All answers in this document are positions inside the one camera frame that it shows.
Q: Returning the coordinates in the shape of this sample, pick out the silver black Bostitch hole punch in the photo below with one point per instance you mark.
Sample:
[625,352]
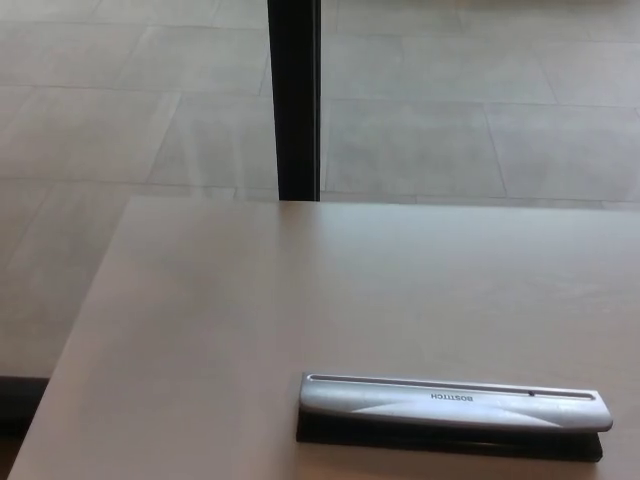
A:
[450,410]

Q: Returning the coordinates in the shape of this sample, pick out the black vertical post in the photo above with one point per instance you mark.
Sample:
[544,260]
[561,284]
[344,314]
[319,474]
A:
[295,100]

